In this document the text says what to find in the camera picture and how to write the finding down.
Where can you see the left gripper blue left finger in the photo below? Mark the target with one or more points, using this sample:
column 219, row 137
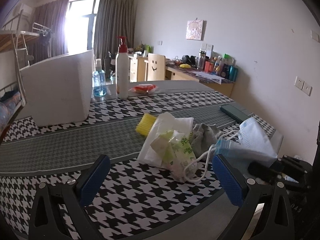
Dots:
column 46, row 221

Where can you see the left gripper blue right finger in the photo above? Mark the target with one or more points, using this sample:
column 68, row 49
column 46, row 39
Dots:
column 276, row 220

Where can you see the blue face mask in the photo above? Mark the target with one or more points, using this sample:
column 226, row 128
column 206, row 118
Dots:
column 253, row 145

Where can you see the grey sock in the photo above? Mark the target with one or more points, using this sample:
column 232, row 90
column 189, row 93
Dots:
column 202, row 137

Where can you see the yellow foam net sleeve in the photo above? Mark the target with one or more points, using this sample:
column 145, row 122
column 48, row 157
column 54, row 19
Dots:
column 145, row 124

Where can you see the green wet wipe packet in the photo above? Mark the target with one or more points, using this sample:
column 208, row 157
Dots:
column 176, row 154

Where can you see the houndstooth table cloth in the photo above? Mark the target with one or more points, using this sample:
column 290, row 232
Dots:
column 135, row 201

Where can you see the dark green phone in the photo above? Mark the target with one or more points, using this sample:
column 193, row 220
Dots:
column 234, row 113

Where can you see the white foam box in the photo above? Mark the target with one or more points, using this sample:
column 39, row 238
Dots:
column 58, row 90

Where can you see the blue spray bottle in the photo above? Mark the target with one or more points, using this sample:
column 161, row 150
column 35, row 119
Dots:
column 99, row 80

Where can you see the teal cans on desk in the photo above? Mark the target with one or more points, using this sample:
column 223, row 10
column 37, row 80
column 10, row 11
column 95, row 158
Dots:
column 229, row 72

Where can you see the red snack packet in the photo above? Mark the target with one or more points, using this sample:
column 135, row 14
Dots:
column 144, row 89

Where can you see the papers on desk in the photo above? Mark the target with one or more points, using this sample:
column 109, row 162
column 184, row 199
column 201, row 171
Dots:
column 208, row 76

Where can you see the white lotion pump bottle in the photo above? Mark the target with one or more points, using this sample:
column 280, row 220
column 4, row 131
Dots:
column 122, row 69

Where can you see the metal bunk bed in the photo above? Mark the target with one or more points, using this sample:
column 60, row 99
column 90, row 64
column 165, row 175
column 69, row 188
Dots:
column 13, row 98

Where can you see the wooden smiley chair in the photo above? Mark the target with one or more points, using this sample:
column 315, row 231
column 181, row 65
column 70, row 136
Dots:
column 156, row 67

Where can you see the yellow object on desk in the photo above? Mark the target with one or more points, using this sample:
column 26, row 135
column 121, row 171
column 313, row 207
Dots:
column 185, row 66

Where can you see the wooden desk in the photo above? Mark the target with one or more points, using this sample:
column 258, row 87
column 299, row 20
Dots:
column 139, row 71

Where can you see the left grey curtain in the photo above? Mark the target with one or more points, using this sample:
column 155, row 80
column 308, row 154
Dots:
column 49, row 22

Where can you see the grey curtain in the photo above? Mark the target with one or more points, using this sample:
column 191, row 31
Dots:
column 49, row 22
column 114, row 18

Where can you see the right grey curtain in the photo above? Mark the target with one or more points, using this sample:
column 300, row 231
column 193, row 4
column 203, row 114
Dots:
column 114, row 18

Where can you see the white air conditioner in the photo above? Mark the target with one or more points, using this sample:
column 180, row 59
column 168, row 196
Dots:
column 24, row 8

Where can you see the wall power socket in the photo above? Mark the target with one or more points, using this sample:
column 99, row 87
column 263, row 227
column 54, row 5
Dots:
column 303, row 86

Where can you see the anime wall picture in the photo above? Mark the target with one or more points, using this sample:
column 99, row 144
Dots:
column 194, row 30

